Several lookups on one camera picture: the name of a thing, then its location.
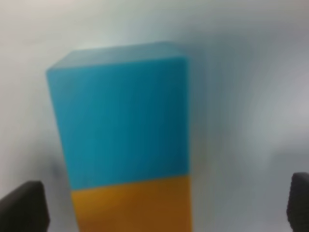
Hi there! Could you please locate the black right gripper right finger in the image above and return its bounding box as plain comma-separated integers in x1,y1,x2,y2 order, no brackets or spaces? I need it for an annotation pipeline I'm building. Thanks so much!
286,172,309,232

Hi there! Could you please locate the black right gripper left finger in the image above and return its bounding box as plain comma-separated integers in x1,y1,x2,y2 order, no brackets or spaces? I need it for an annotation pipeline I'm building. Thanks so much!
0,181,50,232

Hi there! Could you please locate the orange cube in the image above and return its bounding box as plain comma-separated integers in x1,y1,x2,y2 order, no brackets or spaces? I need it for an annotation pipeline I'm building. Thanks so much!
71,175,192,232

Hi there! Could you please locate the blue cube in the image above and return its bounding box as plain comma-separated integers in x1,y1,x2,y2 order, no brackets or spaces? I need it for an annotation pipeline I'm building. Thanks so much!
46,42,189,190

